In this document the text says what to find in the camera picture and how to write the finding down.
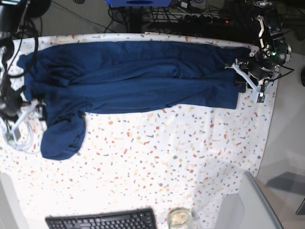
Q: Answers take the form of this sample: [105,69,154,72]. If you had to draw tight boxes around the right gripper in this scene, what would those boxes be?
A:
[0,87,26,117]

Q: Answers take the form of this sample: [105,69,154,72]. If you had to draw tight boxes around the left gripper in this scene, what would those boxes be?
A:
[234,51,276,92]

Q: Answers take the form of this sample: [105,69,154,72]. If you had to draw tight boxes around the navy blue t-shirt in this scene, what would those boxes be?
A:
[24,41,250,160]

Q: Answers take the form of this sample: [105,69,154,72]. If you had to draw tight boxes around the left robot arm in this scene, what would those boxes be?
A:
[232,0,291,96]

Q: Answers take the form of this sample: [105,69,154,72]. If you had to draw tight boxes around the black power strip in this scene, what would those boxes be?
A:
[178,14,231,24]

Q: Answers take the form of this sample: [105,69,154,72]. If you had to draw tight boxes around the terrazzo patterned tablecloth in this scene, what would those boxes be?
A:
[0,33,277,229]

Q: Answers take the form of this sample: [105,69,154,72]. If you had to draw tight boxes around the grey laptop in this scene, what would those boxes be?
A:
[238,172,283,229]

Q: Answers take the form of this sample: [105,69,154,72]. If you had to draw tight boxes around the blue box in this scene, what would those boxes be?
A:
[106,0,178,7]

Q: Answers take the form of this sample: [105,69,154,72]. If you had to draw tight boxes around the clear glass jar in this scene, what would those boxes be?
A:
[167,208,193,229]

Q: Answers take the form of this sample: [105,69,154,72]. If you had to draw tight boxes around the black computer keyboard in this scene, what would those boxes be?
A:
[45,208,157,229]

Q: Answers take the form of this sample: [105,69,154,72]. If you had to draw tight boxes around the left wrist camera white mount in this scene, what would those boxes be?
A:
[225,59,268,104]

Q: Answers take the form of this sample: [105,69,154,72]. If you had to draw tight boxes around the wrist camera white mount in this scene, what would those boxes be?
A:
[1,99,46,143]
[225,59,268,104]

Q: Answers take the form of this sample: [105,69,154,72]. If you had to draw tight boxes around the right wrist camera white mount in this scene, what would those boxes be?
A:
[1,99,46,143]

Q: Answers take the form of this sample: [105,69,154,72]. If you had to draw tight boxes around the coiled white cable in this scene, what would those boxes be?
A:
[0,114,48,155]

